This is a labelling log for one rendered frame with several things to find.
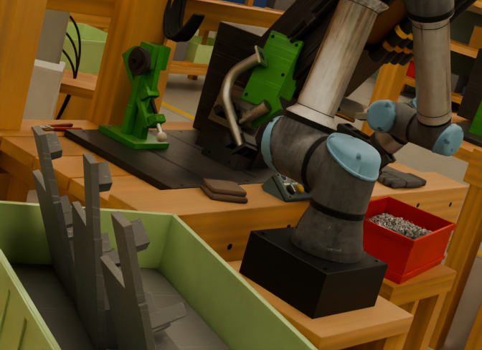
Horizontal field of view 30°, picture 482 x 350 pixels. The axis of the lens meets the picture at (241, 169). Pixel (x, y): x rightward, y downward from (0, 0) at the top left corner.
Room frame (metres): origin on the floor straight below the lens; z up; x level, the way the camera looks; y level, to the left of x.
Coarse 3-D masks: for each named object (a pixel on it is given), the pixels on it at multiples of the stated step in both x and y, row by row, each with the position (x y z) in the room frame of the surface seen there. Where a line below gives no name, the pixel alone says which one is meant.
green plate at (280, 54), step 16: (272, 32) 2.53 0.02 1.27; (272, 48) 2.51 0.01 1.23; (288, 48) 2.48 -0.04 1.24; (272, 64) 2.49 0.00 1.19; (288, 64) 2.46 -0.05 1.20; (256, 80) 2.49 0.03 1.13; (272, 80) 2.46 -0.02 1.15; (288, 80) 2.48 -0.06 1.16; (256, 96) 2.47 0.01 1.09; (272, 96) 2.44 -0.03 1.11; (288, 96) 2.49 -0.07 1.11
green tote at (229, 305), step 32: (0, 224) 1.49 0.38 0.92; (32, 224) 1.52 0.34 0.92; (160, 224) 1.66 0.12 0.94; (0, 256) 1.27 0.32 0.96; (32, 256) 1.53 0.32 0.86; (160, 256) 1.67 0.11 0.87; (192, 256) 1.58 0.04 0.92; (0, 288) 1.24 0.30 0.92; (192, 288) 1.55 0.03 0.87; (224, 288) 1.47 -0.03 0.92; (0, 320) 1.22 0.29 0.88; (32, 320) 1.11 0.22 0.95; (224, 320) 1.45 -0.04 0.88; (256, 320) 1.37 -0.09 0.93
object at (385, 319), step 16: (256, 288) 1.70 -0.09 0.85; (272, 304) 1.64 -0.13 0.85; (288, 304) 1.66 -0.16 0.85; (384, 304) 1.81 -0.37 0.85; (288, 320) 1.60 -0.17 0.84; (304, 320) 1.61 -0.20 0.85; (320, 320) 1.63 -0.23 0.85; (336, 320) 1.65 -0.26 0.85; (352, 320) 1.67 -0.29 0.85; (368, 320) 1.70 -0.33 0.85; (384, 320) 1.72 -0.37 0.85; (400, 320) 1.75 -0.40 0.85; (304, 336) 1.57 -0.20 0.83; (320, 336) 1.55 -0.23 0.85; (336, 336) 1.59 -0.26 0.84; (352, 336) 1.63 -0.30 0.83; (368, 336) 1.67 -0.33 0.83; (384, 336) 1.72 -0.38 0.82
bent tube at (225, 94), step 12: (252, 60) 2.48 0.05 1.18; (264, 60) 2.48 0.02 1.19; (228, 72) 2.51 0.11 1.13; (240, 72) 2.50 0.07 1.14; (228, 84) 2.49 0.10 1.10; (228, 96) 2.48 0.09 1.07; (228, 108) 2.46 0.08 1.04; (228, 120) 2.44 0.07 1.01; (240, 132) 2.41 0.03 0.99; (240, 144) 2.38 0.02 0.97
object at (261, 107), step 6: (264, 102) 2.40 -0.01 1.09; (252, 108) 2.41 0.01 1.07; (258, 108) 2.40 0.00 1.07; (264, 108) 2.39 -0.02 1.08; (270, 108) 2.42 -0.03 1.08; (246, 114) 2.41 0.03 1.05; (252, 114) 2.41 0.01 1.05; (258, 114) 2.40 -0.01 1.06; (246, 120) 2.41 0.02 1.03; (252, 120) 2.42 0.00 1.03
